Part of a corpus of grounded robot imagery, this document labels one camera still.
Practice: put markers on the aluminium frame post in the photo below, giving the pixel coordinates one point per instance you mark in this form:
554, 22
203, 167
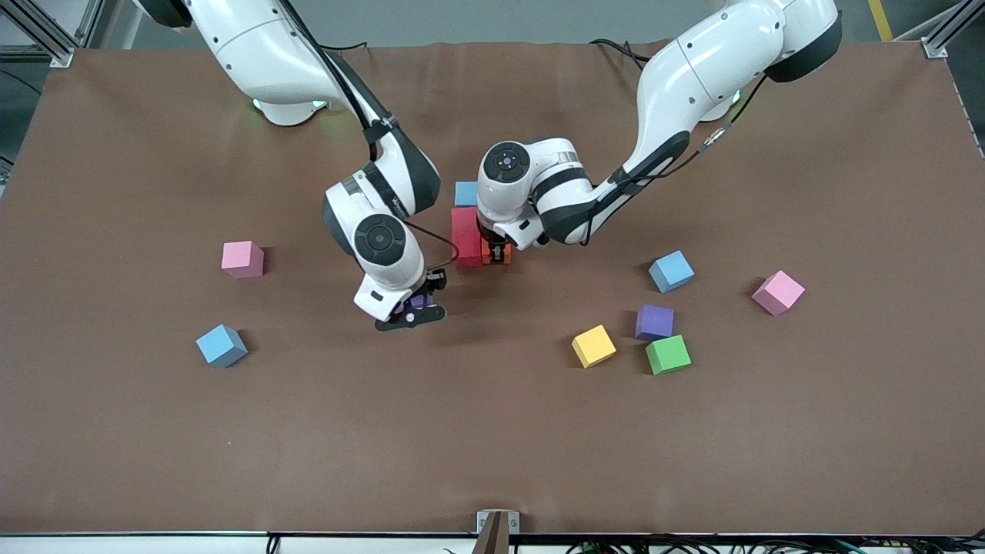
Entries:
935, 48
58, 55

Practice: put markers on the metal table edge bracket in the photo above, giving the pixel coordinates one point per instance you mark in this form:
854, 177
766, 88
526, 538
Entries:
483, 523

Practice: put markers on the orange foam cube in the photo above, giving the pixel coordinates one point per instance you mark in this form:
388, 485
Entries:
485, 250

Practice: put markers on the blue foam cube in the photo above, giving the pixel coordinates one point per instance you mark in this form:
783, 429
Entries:
465, 194
671, 271
222, 345

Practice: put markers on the red foam cube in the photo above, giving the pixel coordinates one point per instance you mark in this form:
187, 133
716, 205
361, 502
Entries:
466, 254
465, 223

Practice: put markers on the yellow foam cube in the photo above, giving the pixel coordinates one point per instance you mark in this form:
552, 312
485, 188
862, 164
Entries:
593, 345

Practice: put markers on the large table cover mat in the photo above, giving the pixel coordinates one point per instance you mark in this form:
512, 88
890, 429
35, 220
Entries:
462, 431

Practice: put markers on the pink foam cube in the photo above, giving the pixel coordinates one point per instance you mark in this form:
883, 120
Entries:
242, 258
778, 292

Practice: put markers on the purple foam cube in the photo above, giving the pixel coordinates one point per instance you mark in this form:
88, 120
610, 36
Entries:
654, 322
419, 300

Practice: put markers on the green foam cube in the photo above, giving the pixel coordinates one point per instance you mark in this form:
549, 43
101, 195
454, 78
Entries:
667, 354

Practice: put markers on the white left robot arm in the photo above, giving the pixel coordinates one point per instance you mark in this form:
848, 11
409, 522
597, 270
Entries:
692, 69

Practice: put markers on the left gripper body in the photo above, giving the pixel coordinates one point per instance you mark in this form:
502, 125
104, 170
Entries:
488, 235

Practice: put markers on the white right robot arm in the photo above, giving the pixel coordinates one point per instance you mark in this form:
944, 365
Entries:
262, 54

